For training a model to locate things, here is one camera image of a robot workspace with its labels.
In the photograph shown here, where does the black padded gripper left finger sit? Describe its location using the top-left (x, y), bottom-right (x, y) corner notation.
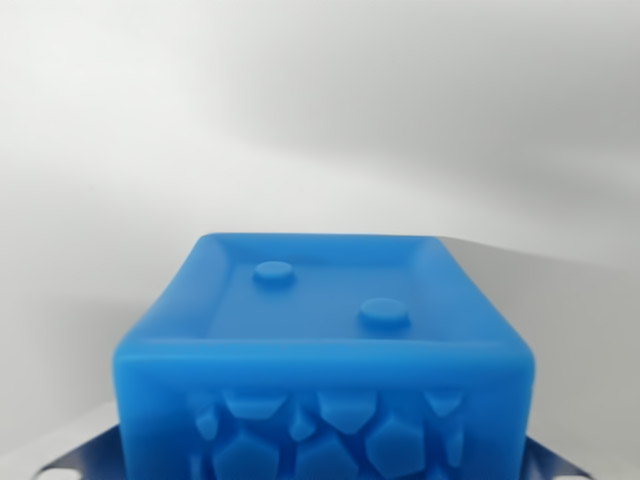
top-left (30, 423), bottom-right (127, 480)

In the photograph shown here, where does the black padded gripper right finger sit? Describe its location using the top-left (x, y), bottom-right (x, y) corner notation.
top-left (524, 434), bottom-right (596, 480)

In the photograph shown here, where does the blue soft toy cube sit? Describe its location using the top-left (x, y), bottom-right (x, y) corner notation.
top-left (110, 232), bottom-right (537, 480)

